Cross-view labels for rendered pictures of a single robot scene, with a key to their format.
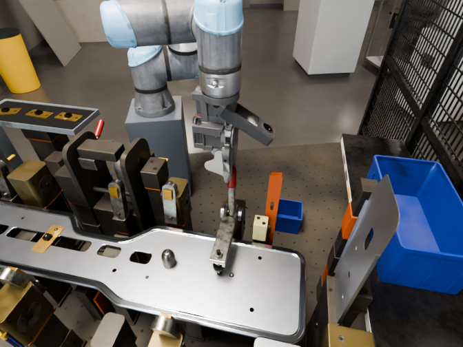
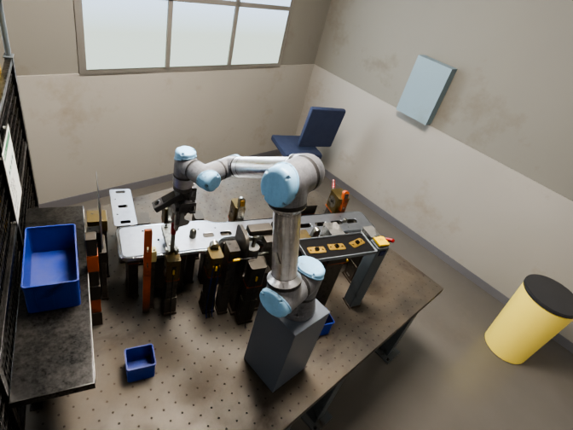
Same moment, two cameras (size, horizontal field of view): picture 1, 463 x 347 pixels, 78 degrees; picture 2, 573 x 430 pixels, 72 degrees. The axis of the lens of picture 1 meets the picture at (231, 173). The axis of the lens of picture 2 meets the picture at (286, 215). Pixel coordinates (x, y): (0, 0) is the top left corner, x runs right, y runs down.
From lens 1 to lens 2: 185 cm
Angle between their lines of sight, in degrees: 93
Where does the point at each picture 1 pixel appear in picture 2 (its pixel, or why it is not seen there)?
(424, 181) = (28, 300)
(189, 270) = (180, 236)
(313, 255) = (107, 347)
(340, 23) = not seen: outside the picture
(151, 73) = not seen: hidden behind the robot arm
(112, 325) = (198, 216)
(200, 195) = (237, 363)
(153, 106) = not seen: hidden behind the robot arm
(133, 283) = (202, 226)
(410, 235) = (48, 277)
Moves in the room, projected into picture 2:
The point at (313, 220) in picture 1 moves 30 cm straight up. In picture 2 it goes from (110, 385) to (107, 339)
